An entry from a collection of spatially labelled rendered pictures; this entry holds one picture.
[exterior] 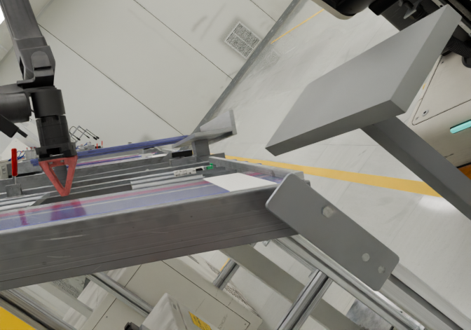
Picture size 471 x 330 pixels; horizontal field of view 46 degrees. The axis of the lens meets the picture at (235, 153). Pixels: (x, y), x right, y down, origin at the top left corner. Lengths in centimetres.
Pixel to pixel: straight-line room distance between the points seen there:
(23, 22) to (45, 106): 20
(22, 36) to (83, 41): 769
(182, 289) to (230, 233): 152
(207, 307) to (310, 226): 160
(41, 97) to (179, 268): 119
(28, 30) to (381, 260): 82
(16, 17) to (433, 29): 81
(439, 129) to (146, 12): 762
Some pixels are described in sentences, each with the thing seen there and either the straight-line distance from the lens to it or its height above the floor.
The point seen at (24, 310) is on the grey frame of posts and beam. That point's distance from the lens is 140.
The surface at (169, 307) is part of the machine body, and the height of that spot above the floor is 62.
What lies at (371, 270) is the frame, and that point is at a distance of 66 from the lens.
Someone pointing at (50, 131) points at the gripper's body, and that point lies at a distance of 109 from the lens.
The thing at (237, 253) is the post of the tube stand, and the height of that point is 47.
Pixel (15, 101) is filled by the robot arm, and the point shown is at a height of 112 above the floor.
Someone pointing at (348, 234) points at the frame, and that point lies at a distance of 64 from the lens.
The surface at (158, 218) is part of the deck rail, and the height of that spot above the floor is 84.
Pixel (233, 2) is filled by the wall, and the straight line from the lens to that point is 917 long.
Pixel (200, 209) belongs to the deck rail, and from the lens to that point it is 63.
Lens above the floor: 93
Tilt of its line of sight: 10 degrees down
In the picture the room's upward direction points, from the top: 52 degrees counter-clockwise
